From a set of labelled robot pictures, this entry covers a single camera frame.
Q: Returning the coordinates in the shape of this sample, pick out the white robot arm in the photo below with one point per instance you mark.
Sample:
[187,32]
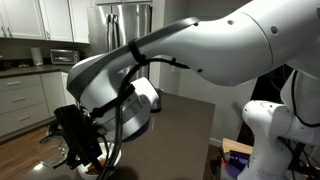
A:
[253,40]

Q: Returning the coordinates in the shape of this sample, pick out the white bowl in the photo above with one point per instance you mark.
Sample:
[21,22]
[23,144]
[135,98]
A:
[102,154]

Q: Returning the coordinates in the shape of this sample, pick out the stainless steel refrigerator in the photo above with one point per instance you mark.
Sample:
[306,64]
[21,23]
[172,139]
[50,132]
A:
[115,25]

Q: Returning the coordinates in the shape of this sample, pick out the white paper towel roll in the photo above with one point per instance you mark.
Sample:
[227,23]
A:
[36,56]

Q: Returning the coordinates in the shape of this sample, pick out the silver toaster oven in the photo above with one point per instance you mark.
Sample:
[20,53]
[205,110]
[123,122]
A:
[64,57]

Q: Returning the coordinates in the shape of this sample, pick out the steel electric kettle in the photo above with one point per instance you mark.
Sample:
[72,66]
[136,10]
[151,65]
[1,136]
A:
[157,105]

